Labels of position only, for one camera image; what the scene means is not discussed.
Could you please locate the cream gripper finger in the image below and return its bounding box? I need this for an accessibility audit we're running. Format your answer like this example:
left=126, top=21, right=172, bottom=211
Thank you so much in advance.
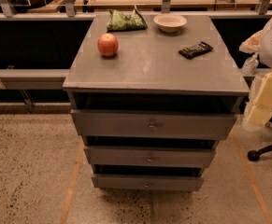
left=242, top=72, right=272, bottom=132

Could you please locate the red apple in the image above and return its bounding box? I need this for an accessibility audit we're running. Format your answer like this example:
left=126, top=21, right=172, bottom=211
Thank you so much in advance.
left=97, top=33, right=119, bottom=57

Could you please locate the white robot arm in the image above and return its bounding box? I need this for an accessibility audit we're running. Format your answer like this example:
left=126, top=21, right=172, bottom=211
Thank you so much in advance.
left=239, top=17, right=272, bottom=131

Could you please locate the black rxbar chocolate bar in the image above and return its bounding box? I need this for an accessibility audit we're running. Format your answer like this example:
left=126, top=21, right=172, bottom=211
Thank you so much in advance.
left=179, top=42, right=213, bottom=59

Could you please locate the middle grey drawer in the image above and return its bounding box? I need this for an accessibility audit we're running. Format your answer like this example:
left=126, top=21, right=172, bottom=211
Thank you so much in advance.
left=85, top=146, right=215, bottom=168

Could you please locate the grey drawer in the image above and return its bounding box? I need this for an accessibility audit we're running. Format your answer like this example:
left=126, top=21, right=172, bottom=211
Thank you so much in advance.
left=85, top=146, right=215, bottom=168
left=91, top=175, right=204, bottom=191
left=71, top=109, right=236, bottom=140

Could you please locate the grey drawer cabinet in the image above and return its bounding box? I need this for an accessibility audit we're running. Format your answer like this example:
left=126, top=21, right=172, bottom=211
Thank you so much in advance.
left=64, top=15, right=249, bottom=178

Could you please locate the white bowl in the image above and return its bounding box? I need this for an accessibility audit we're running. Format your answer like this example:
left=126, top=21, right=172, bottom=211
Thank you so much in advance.
left=153, top=13, right=187, bottom=33

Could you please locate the bottom grey drawer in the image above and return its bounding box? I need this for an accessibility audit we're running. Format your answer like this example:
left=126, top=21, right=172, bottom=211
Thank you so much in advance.
left=91, top=175, right=204, bottom=191

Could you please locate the green chip bag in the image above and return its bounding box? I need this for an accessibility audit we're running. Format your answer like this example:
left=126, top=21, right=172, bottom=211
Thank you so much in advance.
left=107, top=7, right=148, bottom=32

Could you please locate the top grey drawer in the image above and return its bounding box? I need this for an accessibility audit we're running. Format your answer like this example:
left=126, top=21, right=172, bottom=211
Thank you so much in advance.
left=71, top=109, right=236, bottom=140

